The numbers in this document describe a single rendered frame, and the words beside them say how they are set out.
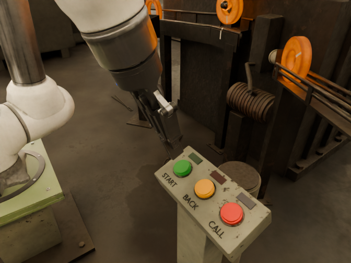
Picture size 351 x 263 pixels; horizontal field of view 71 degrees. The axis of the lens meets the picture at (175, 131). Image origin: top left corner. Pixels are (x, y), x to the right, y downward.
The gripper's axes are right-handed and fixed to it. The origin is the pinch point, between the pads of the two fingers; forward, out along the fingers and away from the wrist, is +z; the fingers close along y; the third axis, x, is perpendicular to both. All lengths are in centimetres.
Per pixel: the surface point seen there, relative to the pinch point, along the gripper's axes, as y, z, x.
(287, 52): 16, 18, -59
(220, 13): 65, 18, -73
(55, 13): 297, 33, -36
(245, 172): -4.3, 22.7, -14.0
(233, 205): -14.5, 7.8, -1.1
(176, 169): 0.3, 7.8, 1.4
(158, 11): 123, 23, -71
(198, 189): -7.1, 7.8, 1.1
